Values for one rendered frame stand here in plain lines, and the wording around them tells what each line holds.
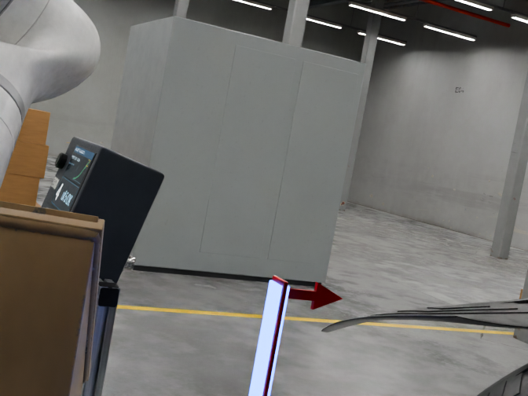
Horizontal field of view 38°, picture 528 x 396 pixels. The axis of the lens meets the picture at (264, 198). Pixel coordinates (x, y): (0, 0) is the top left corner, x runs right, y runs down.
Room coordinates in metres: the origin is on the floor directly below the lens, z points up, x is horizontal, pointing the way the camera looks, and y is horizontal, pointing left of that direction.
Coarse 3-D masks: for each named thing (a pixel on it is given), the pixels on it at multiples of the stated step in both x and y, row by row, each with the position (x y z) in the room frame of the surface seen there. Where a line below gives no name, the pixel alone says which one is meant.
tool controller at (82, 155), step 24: (72, 144) 1.34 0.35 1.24; (96, 144) 1.20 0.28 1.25; (72, 168) 1.25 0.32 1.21; (96, 168) 1.14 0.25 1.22; (120, 168) 1.15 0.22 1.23; (144, 168) 1.17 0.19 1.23; (48, 192) 1.35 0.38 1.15; (72, 192) 1.17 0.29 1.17; (96, 192) 1.14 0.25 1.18; (120, 192) 1.15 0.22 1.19; (144, 192) 1.17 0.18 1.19; (120, 216) 1.16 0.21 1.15; (144, 216) 1.17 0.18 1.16; (120, 240) 1.16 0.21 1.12; (120, 264) 1.16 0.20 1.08
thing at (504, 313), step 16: (464, 304) 0.76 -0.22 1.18; (480, 304) 0.76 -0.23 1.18; (496, 304) 0.76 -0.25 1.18; (512, 304) 0.77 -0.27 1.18; (352, 320) 0.69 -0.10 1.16; (368, 320) 0.68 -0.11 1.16; (416, 320) 0.65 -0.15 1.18; (432, 320) 0.62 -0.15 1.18; (448, 320) 0.60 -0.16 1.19; (464, 320) 0.60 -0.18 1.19; (480, 320) 0.64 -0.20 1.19; (496, 320) 0.66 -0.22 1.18; (512, 320) 0.68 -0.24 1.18
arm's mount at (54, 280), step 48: (0, 240) 0.61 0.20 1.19; (48, 240) 0.62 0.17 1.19; (96, 240) 0.62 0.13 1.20; (0, 288) 0.61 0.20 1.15; (48, 288) 0.62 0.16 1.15; (96, 288) 0.68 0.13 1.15; (0, 336) 0.61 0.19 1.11; (48, 336) 0.62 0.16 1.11; (0, 384) 0.61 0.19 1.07; (48, 384) 0.62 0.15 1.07
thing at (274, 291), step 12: (276, 288) 0.63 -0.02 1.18; (276, 300) 0.63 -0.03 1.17; (264, 312) 0.64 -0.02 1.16; (276, 312) 0.63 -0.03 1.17; (264, 324) 0.64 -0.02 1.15; (264, 336) 0.63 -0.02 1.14; (264, 348) 0.63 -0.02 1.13; (264, 360) 0.63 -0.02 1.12; (264, 372) 0.63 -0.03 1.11; (252, 384) 0.64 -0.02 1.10
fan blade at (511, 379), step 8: (520, 368) 0.94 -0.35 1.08; (504, 376) 0.96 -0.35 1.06; (512, 376) 0.93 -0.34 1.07; (520, 376) 0.91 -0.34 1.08; (496, 384) 0.95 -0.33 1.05; (504, 384) 0.92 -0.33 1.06; (512, 384) 0.90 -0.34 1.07; (520, 384) 0.89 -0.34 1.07; (488, 392) 0.94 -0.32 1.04; (496, 392) 0.92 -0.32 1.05; (504, 392) 0.90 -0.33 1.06; (512, 392) 0.89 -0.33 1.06; (520, 392) 0.88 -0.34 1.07
